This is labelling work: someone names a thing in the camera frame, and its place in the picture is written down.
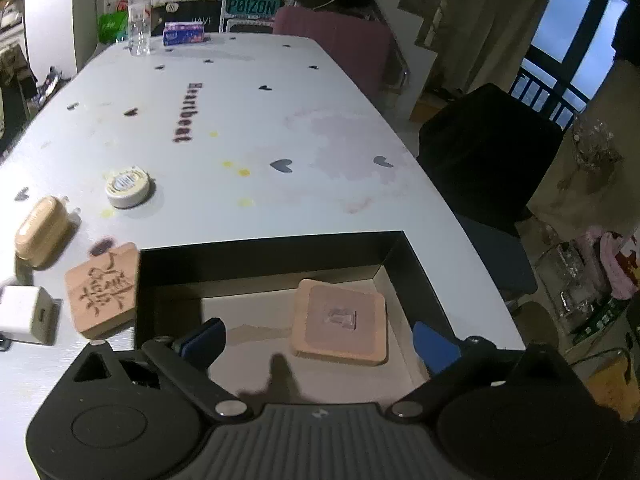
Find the clear water bottle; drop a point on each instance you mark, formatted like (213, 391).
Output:
(139, 27)

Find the white round tape tin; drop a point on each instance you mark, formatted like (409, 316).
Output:
(127, 188)

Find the large white charger block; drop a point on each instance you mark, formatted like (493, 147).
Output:
(25, 314)

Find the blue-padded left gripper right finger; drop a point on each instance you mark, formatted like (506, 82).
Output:
(437, 353)

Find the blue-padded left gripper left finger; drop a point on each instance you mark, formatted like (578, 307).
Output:
(185, 362)

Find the black office chair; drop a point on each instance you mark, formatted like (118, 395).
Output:
(486, 153)

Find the square wooden coaster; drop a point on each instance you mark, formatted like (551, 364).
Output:
(338, 323)

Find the blue tissue pack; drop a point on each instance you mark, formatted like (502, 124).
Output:
(176, 33)

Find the pink upholstered chair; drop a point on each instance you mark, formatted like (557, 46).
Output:
(358, 46)

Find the black cardboard box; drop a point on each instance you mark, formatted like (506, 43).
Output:
(251, 284)

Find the teal poizon sign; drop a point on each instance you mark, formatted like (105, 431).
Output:
(251, 8)

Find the beige earbuds case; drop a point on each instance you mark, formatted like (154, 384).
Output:
(41, 232)

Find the green shopping bag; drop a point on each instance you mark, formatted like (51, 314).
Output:
(112, 27)

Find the carved wooden coaster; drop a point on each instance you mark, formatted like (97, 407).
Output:
(103, 290)

